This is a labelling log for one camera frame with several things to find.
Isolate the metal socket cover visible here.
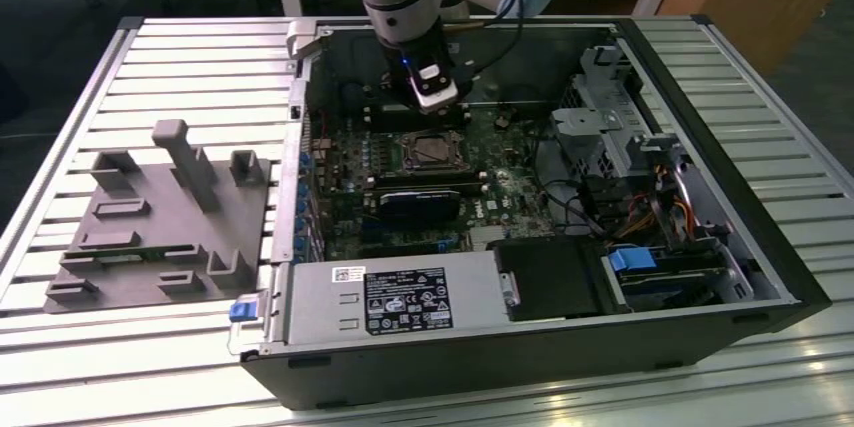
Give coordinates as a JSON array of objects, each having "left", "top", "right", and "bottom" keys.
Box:
[{"left": 397, "top": 130, "right": 469, "bottom": 174}]

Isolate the green motherboard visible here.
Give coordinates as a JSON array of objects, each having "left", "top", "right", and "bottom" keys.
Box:
[{"left": 307, "top": 96, "right": 559, "bottom": 263}]

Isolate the yellow and red wire bundle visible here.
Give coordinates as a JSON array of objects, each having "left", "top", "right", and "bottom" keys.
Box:
[{"left": 616, "top": 191, "right": 699, "bottom": 241}]

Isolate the black graphics card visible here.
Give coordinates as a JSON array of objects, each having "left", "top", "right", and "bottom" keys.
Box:
[{"left": 375, "top": 188, "right": 463, "bottom": 224}]

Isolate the CPU socket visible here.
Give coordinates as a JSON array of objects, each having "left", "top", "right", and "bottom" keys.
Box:
[{"left": 393, "top": 129, "right": 472, "bottom": 176}]

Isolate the black open PC case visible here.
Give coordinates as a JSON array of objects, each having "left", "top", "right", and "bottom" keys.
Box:
[{"left": 237, "top": 14, "right": 834, "bottom": 411}]

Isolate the grey parts rack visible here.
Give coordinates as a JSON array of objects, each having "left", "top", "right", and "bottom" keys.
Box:
[{"left": 40, "top": 118, "right": 276, "bottom": 317}]

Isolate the grey metal drive cage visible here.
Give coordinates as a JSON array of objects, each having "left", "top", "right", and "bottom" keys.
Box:
[{"left": 549, "top": 44, "right": 688, "bottom": 178}]

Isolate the silver square CPU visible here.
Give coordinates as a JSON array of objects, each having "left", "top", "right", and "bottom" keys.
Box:
[{"left": 412, "top": 139, "right": 453, "bottom": 163}]

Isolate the silver power supply unit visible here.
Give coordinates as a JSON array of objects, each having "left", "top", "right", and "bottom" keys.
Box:
[{"left": 263, "top": 250, "right": 512, "bottom": 348}]

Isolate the blue disk carrier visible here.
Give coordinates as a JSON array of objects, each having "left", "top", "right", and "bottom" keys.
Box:
[{"left": 603, "top": 245, "right": 732, "bottom": 311}]

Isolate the blue plastic case latch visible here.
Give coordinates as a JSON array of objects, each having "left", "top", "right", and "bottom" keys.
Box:
[{"left": 225, "top": 298, "right": 260, "bottom": 324}]

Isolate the silver chipset heatsink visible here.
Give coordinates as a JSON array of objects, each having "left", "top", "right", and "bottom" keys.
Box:
[{"left": 468, "top": 225, "right": 509, "bottom": 249}]

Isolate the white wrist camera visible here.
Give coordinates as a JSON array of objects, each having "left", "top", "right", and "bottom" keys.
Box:
[{"left": 404, "top": 63, "right": 463, "bottom": 117}]

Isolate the grey case release handle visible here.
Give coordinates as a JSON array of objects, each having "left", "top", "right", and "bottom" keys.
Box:
[{"left": 284, "top": 18, "right": 323, "bottom": 57}]

